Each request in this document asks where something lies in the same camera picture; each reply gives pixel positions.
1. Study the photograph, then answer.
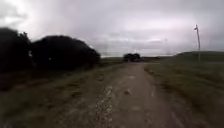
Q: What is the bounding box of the pale pole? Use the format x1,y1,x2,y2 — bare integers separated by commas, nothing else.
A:
193,23,202,62

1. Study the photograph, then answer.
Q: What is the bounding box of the grassy slope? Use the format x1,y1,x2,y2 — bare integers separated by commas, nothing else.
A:
143,50,224,128

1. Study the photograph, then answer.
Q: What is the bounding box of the brown dirt track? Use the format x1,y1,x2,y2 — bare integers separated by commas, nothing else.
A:
36,62,208,128

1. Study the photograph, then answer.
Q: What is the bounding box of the dark row of trees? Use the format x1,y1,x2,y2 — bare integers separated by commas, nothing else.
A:
0,27,102,74

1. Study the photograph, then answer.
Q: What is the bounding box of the distant clump of trees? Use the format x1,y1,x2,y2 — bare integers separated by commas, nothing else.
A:
122,52,142,63

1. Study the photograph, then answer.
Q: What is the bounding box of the grass verge beside trees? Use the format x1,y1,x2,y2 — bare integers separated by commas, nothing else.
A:
0,61,126,128

